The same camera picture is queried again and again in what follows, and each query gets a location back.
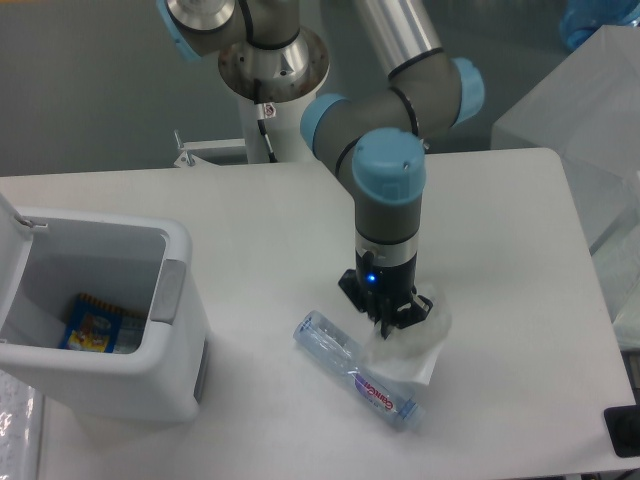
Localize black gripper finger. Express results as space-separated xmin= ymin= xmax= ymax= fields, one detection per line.
xmin=338 ymin=269 xmax=380 ymax=324
xmin=380 ymin=294 xmax=433 ymax=339

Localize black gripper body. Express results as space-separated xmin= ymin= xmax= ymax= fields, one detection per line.
xmin=356 ymin=253 xmax=417 ymax=307

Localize white plastic wrapper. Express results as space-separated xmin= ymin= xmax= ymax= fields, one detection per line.
xmin=358 ymin=282 xmax=452 ymax=386

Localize clear plastic water bottle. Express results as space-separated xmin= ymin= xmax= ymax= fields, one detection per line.
xmin=293 ymin=310 xmax=424 ymax=431

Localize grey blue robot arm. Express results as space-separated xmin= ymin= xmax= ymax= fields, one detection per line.
xmin=157 ymin=1 xmax=485 ymax=336

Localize white trash can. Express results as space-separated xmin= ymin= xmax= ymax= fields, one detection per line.
xmin=1 ymin=201 xmax=210 ymax=422

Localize black device at edge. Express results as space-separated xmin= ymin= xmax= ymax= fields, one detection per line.
xmin=604 ymin=405 xmax=639 ymax=458

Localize blue snack packet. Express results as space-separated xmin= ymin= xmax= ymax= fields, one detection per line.
xmin=58 ymin=293 xmax=146 ymax=354

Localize translucent plastic box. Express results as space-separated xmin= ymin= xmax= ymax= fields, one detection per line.
xmin=490 ymin=24 xmax=640 ymax=256

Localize blue water jug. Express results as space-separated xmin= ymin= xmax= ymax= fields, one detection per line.
xmin=559 ymin=0 xmax=639 ymax=51

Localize clear plastic sheet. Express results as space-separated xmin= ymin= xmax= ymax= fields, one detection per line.
xmin=1 ymin=371 xmax=44 ymax=479

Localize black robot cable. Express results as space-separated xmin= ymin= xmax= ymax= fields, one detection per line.
xmin=252 ymin=79 xmax=278 ymax=164

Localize white pedestal base bracket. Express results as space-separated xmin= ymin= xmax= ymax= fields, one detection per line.
xmin=172 ymin=128 xmax=306 ymax=169

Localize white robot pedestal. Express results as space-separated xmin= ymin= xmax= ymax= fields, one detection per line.
xmin=218 ymin=27 xmax=330 ymax=154

